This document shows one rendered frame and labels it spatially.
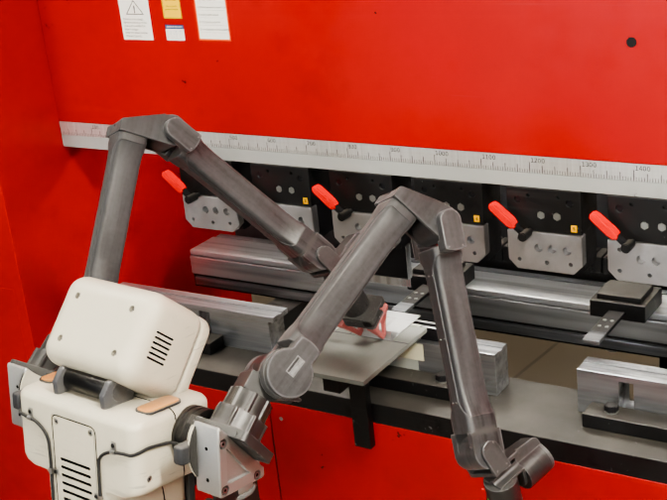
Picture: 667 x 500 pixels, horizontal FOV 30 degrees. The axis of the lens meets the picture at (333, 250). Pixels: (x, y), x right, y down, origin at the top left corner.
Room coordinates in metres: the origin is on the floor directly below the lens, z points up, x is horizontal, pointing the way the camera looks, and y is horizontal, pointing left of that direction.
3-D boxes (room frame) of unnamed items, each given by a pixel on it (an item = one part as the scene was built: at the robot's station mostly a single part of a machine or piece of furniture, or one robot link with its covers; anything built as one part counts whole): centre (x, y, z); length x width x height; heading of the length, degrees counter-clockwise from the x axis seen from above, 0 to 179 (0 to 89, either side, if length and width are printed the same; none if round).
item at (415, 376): (2.37, -0.11, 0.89); 0.30 x 0.05 x 0.03; 56
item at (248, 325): (2.75, 0.34, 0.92); 0.50 x 0.06 x 0.10; 56
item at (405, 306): (2.58, -0.20, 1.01); 0.26 x 0.12 x 0.05; 146
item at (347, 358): (2.32, -0.03, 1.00); 0.26 x 0.18 x 0.01; 146
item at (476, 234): (2.34, -0.26, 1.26); 0.15 x 0.09 x 0.17; 56
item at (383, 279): (2.44, -0.11, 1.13); 0.10 x 0.02 x 0.10; 56
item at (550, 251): (2.23, -0.42, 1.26); 0.15 x 0.09 x 0.17; 56
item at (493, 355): (2.41, -0.16, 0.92); 0.39 x 0.06 x 0.10; 56
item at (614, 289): (2.33, -0.56, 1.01); 0.26 x 0.12 x 0.05; 146
